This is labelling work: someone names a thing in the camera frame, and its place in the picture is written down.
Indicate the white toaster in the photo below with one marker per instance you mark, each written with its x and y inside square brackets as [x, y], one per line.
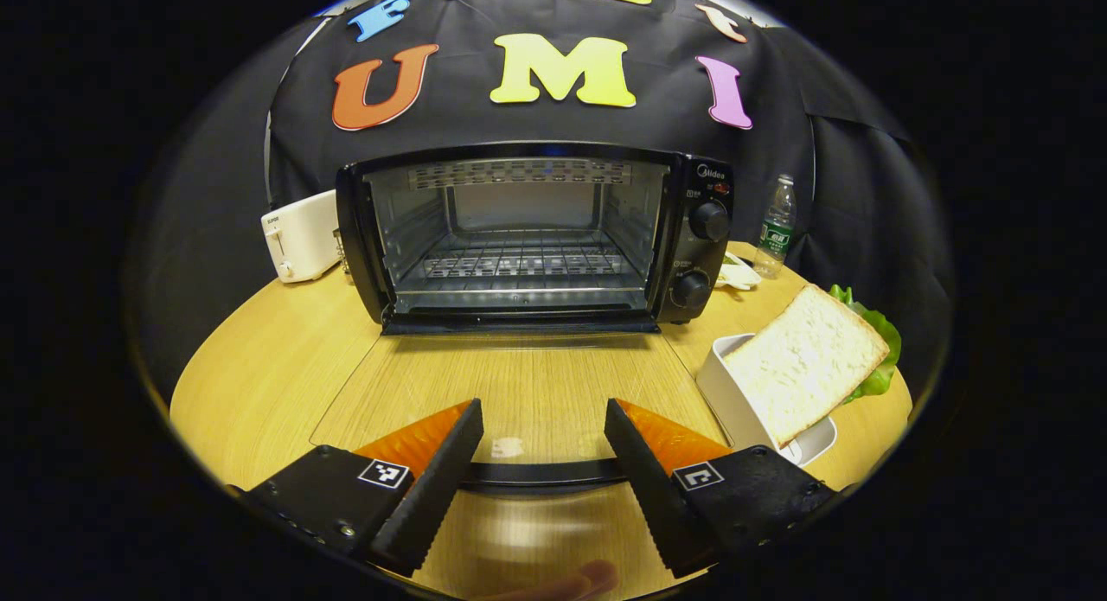
[298, 238]

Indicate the lettuce sandwich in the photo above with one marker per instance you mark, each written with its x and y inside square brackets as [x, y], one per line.
[804, 359]

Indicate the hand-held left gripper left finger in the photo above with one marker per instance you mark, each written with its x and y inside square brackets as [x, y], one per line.
[432, 489]

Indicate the black backdrop cloth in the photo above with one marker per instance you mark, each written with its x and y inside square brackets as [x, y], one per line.
[666, 125]

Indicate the white rectangular tray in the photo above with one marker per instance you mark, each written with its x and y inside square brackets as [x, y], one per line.
[731, 393]

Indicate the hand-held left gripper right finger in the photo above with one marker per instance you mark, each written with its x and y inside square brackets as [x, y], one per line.
[653, 480]

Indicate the white divided seasoning dish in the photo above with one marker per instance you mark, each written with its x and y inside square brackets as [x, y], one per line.
[737, 274]

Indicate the black electric oven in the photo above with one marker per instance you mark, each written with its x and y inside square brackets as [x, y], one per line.
[692, 238]

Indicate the clear plastic water bottle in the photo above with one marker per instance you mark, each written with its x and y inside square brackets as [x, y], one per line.
[777, 229]

